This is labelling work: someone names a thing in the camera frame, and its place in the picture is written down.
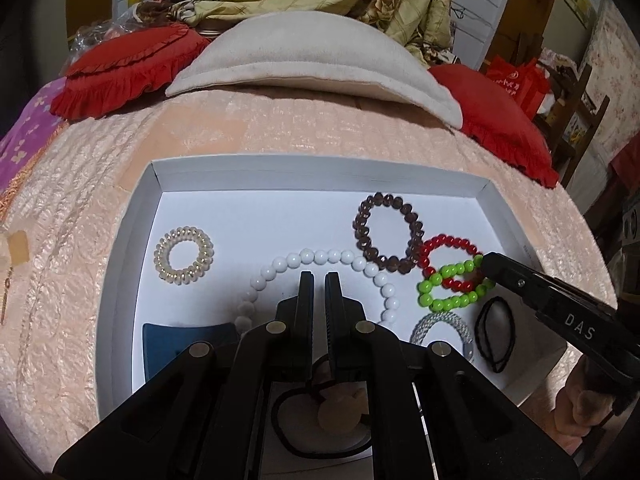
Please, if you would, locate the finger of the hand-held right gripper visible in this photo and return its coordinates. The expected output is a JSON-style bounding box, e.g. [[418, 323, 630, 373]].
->
[[480, 252, 571, 312]]

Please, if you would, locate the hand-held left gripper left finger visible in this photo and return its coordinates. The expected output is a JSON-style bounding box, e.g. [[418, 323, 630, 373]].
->
[[52, 270, 316, 480]]

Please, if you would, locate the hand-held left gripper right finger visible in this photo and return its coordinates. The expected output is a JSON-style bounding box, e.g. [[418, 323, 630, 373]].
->
[[325, 271, 581, 480]]

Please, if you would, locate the white bead bracelet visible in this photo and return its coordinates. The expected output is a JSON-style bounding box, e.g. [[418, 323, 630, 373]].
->
[[235, 248, 401, 335]]

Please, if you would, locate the red bead bracelet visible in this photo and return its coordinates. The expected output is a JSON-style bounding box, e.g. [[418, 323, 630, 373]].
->
[[417, 234, 483, 295]]

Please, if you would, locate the green bead bracelet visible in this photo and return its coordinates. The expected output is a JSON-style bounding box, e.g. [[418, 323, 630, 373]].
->
[[417, 255, 496, 312]]

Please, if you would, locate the silver braided hair tie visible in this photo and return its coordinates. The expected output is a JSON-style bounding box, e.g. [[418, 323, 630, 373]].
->
[[410, 312, 476, 362]]

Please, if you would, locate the brown bead bracelet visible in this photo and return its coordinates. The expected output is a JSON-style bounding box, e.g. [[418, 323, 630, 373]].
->
[[354, 191, 426, 273]]

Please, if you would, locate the dark hair tie beige charm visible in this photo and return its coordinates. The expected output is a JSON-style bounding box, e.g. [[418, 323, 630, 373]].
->
[[272, 355, 373, 458]]

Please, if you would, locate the white cardboard box tray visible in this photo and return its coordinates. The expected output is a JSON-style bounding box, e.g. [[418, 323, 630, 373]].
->
[[95, 155, 566, 461]]

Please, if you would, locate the cream spiral hair tie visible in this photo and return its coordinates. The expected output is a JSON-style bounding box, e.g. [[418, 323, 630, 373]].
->
[[154, 227, 215, 285]]

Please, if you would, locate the person's right hand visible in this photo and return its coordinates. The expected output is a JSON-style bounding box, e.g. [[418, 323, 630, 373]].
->
[[554, 360, 617, 441]]

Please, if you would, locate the blue hair claw clip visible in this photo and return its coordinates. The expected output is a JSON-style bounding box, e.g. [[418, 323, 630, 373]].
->
[[142, 322, 241, 382]]

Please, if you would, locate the red ruffled pillow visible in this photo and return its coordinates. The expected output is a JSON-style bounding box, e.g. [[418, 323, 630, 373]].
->
[[50, 22, 211, 121], [430, 64, 560, 188]]

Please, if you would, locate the wooden shelf rack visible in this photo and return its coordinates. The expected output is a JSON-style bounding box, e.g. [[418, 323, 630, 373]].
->
[[520, 35, 611, 186]]

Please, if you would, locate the red shopping bag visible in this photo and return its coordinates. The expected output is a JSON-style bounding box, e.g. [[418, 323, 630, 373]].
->
[[487, 55, 551, 116]]

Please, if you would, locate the beige pillow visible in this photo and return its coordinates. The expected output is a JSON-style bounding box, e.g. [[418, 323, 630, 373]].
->
[[165, 12, 463, 131]]

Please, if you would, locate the beige tape patch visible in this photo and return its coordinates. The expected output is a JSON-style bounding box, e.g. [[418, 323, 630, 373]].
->
[[9, 230, 30, 266]]

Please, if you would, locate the purple patterned cloth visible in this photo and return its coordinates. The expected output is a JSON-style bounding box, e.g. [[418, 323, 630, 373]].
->
[[0, 77, 68, 196]]

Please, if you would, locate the clear plastic bag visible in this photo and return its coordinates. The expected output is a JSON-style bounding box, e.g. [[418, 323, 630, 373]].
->
[[67, 5, 146, 66]]

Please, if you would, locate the thin black hair tie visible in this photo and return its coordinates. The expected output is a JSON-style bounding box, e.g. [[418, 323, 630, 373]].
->
[[474, 296, 516, 373]]

